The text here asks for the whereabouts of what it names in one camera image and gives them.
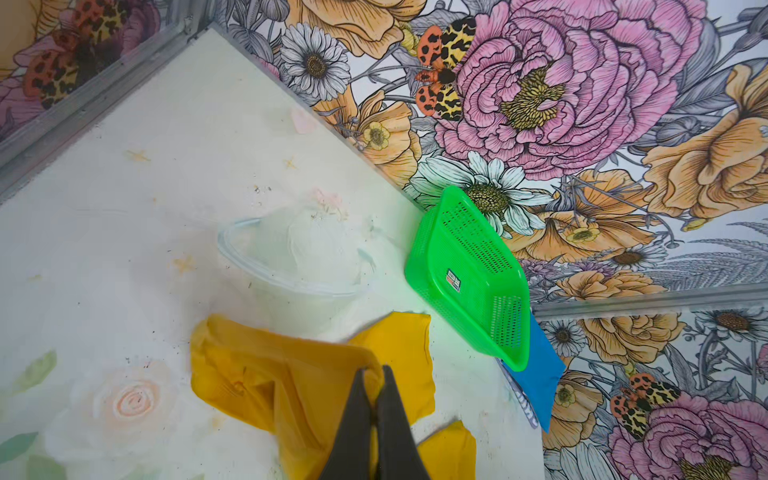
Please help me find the aluminium frame post right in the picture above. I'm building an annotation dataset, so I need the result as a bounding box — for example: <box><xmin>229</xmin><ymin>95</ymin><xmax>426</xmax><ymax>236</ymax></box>
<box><xmin>533</xmin><ymin>282</ymin><xmax>767</xmax><ymax>320</ymax></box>

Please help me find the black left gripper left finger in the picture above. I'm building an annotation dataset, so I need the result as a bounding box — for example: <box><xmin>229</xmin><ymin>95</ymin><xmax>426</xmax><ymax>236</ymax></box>
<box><xmin>318</xmin><ymin>369</ymin><xmax>373</xmax><ymax>480</ymax></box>

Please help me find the green plastic basket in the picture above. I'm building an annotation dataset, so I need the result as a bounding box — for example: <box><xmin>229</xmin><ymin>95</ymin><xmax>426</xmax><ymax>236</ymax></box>
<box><xmin>405</xmin><ymin>186</ymin><xmax>531</xmax><ymax>371</ymax></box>

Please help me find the folded blue t shirt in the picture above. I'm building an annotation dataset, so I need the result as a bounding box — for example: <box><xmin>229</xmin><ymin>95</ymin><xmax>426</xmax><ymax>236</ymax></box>
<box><xmin>497</xmin><ymin>315</ymin><xmax>566</xmax><ymax>433</ymax></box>

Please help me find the yellow t shirt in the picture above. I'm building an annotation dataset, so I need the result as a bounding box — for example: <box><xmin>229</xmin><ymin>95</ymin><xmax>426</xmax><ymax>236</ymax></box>
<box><xmin>190</xmin><ymin>312</ymin><xmax>477</xmax><ymax>479</ymax></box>

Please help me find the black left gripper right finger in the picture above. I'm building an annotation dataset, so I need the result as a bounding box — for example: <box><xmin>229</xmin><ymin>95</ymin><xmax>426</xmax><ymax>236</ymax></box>
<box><xmin>376</xmin><ymin>365</ymin><xmax>430</xmax><ymax>480</ymax></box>

